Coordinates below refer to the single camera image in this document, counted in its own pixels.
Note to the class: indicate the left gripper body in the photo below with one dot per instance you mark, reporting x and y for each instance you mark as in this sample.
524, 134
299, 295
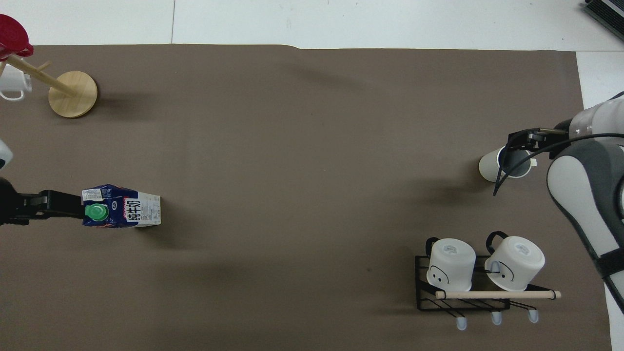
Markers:
19, 205

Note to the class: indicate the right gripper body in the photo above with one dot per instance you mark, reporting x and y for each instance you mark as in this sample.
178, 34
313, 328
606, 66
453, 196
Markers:
542, 142

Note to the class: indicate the plain white cup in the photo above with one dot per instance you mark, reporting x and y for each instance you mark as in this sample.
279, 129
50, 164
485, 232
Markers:
490, 165

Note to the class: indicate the blue and white milk carton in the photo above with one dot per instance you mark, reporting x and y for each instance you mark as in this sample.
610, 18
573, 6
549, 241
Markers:
136, 210

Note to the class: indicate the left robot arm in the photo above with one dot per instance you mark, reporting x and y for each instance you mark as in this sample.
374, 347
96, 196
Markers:
4, 155

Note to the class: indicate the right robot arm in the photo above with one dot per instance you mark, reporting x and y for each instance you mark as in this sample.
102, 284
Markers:
580, 190

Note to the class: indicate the white cup with face print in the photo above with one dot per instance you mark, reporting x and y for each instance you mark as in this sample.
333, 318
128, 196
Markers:
519, 263
451, 263

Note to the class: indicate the red cup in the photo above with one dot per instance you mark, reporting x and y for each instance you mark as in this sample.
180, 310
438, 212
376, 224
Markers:
10, 33

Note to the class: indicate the wooden mug tree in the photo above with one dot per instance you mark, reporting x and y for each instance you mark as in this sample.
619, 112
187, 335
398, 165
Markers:
73, 95

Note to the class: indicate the dark grey ribbed device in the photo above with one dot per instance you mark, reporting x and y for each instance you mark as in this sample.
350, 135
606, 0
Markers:
607, 10

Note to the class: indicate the wooden rod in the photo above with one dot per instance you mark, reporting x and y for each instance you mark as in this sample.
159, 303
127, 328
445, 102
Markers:
497, 294

